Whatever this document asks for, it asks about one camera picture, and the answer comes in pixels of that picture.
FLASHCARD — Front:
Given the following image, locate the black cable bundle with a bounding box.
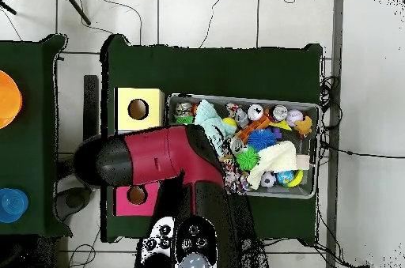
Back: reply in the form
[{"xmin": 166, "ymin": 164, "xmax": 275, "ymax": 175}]
[{"xmin": 318, "ymin": 74, "xmax": 344, "ymax": 161}]

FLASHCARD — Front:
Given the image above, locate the orange plastic tray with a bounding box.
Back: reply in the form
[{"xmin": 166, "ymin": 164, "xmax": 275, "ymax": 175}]
[{"xmin": 235, "ymin": 115, "xmax": 273, "ymax": 142}]

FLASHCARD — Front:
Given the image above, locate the cream knit cloth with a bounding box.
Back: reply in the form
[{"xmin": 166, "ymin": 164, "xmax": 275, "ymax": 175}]
[{"xmin": 246, "ymin": 140, "xmax": 298, "ymax": 190}]

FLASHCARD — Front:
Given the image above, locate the thin black floor cable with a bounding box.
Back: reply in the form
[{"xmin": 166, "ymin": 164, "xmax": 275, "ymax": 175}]
[{"xmin": 319, "ymin": 142, "xmax": 405, "ymax": 159}]

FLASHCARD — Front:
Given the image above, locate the white baseball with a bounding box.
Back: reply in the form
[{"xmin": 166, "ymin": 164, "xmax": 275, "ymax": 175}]
[{"xmin": 286, "ymin": 108, "xmax": 304, "ymax": 127}]

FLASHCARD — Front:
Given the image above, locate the black tripod leg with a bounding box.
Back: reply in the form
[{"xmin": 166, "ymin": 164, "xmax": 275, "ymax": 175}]
[
  {"xmin": 58, "ymin": 0, "xmax": 92, "ymax": 26},
  {"xmin": 0, "ymin": 0, "xmax": 17, "ymax": 16}
]

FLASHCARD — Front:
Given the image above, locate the blue spiky toy with eyes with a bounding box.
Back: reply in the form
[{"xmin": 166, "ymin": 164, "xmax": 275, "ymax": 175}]
[{"xmin": 247, "ymin": 127, "xmax": 278, "ymax": 152}]

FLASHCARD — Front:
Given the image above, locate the mint green cloth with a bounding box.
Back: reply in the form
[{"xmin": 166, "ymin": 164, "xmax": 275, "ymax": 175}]
[{"xmin": 193, "ymin": 99, "xmax": 238, "ymax": 155}]

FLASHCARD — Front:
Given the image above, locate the black upright panel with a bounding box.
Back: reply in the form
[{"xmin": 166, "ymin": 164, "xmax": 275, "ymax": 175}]
[{"xmin": 82, "ymin": 74, "xmax": 100, "ymax": 142}]

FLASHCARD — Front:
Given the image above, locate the crushed silver can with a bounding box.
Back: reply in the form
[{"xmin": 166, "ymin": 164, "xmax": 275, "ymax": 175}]
[{"xmin": 229, "ymin": 137, "xmax": 245, "ymax": 154}]

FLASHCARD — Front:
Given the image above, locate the silver wire mesh bin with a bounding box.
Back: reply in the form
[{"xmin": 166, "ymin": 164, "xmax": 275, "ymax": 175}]
[{"xmin": 165, "ymin": 92, "xmax": 322, "ymax": 200}]

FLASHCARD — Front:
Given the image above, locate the orange plastic bowl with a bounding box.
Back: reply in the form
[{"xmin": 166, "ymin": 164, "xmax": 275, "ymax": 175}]
[{"xmin": 0, "ymin": 70, "xmax": 24, "ymax": 130}]

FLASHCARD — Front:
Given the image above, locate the dark green side-table cloth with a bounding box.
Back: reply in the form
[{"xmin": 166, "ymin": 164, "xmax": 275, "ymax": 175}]
[{"xmin": 0, "ymin": 33, "xmax": 74, "ymax": 238}]

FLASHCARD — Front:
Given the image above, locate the grey floor strip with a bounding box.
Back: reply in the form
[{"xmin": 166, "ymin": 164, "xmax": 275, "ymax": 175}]
[{"xmin": 325, "ymin": 0, "xmax": 345, "ymax": 268}]

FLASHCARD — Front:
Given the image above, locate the blue plastic cup stack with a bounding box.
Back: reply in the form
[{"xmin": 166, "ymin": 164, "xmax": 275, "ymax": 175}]
[{"xmin": 0, "ymin": 187, "xmax": 29, "ymax": 224}]

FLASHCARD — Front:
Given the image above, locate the wooden box with three holes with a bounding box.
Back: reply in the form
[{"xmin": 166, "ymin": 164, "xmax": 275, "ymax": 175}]
[{"xmin": 112, "ymin": 86, "xmax": 165, "ymax": 217}]

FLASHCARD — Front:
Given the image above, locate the dark green table cloth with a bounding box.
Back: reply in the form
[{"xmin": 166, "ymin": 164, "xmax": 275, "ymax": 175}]
[{"xmin": 100, "ymin": 33, "xmax": 324, "ymax": 247}]

